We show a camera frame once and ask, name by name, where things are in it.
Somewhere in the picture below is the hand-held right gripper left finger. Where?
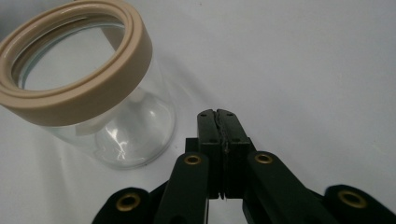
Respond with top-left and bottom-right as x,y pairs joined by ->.
185,108 -> 225,200

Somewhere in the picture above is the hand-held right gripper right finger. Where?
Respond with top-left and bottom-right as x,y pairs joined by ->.
216,108 -> 257,200

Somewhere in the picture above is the clear glass jar beige rim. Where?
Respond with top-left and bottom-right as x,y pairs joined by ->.
0,0 -> 177,171

